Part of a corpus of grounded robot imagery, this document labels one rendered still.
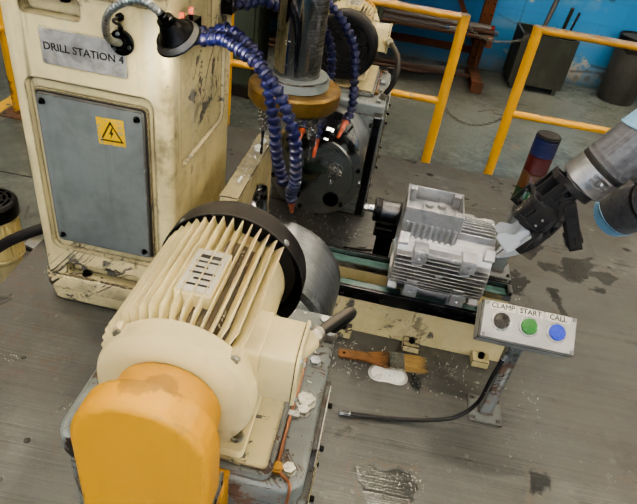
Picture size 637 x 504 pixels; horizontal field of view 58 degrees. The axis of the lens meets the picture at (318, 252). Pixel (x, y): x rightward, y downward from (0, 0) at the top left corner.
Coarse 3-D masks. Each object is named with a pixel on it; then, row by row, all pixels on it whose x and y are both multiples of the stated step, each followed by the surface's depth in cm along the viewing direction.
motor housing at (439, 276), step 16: (400, 224) 133; (464, 224) 120; (480, 224) 122; (416, 240) 120; (464, 240) 119; (480, 240) 119; (400, 256) 119; (432, 256) 117; (448, 256) 118; (480, 256) 118; (400, 272) 121; (416, 272) 120; (432, 272) 119; (448, 272) 119; (480, 272) 117; (432, 288) 122; (448, 288) 120; (464, 288) 119; (480, 288) 119
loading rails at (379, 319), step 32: (352, 256) 138; (384, 256) 138; (352, 288) 128; (384, 288) 130; (352, 320) 133; (384, 320) 131; (416, 320) 130; (448, 320) 128; (416, 352) 131; (480, 352) 130
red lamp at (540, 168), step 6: (528, 156) 141; (534, 156) 139; (528, 162) 141; (534, 162) 140; (540, 162) 139; (546, 162) 139; (528, 168) 142; (534, 168) 140; (540, 168) 140; (546, 168) 140; (534, 174) 141; (540, 174) 141
